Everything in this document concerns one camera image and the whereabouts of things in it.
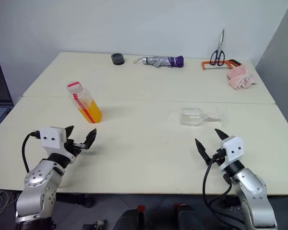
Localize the orange hacksaw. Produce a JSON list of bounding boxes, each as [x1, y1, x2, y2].
[[201, 59, 242, 71]]

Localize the folded silver purple umbrella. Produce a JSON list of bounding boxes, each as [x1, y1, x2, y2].
[[132, 55, 185, 69]]

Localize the pink towel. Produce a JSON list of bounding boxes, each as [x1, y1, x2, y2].
[[226, 64, 258, 91]]

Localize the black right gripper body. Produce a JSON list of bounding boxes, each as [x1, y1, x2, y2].
[[209, 148, 226, 168]]

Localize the small dark floor device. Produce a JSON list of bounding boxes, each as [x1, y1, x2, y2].
[[82, 218, 108, 230]]

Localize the bottle with orange liquid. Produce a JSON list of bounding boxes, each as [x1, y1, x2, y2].
[[69, 87, 104, 125]]

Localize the white cable bundle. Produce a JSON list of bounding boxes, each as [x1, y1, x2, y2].
[[0, 189, 18, 216]]

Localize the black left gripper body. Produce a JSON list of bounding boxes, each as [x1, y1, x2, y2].
[[64, 140, 85, 165]]

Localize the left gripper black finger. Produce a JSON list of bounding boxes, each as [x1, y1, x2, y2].
[[64, 125, 75, 143], [82, 128, 97, 150]]

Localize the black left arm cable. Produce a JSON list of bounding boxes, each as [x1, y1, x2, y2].
[[22, 130, 42, 173]]

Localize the black handled scissors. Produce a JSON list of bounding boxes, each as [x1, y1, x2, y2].
[[210, 28, 227, 67]]

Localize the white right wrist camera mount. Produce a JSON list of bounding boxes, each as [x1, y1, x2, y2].
[[218, 136, 244, 173]]

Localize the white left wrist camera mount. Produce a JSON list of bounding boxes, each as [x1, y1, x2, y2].
[[39, 126, 77, 161]]

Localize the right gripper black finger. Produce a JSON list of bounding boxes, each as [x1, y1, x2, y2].
[[214, 128, 231, 142], [194, 138, 211, 166]]

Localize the clear empty plastic bottle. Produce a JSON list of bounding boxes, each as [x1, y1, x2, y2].
[[179, 107, 229, 128]]

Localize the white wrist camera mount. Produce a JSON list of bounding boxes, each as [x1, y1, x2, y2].
[[218, 136, 244, 173], [39, 126, 77, 161]]

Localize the white pink bottle cap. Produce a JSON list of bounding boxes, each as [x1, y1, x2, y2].
[[67, 81, 83, 94]]

